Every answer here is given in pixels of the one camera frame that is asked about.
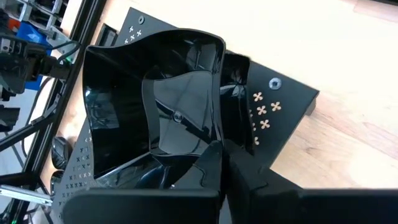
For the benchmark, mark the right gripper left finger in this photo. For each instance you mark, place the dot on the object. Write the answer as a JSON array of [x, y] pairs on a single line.
[[140, 207]]

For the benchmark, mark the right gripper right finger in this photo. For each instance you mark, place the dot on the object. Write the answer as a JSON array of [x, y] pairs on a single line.
[[295, 207]]

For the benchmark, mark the leaf-shaped black plate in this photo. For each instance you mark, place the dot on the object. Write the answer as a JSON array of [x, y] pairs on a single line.
[[60, 152], [56, 182]]

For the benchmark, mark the small square black plate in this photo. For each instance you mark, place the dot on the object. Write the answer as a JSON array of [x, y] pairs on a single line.
[[107, 35]]

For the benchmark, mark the black perforated metal shelf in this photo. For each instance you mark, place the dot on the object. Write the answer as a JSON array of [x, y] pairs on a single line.
[[295, 93]]

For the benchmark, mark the blue plastic bin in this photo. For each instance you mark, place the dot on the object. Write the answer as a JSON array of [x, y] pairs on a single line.
[[29, 35]]

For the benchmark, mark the rack with orange bins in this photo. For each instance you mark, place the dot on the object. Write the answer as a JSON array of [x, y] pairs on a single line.
[[18, 11]]

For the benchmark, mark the silver aluminium bracket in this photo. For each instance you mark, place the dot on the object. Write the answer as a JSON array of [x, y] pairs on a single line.
[[25, 194]]

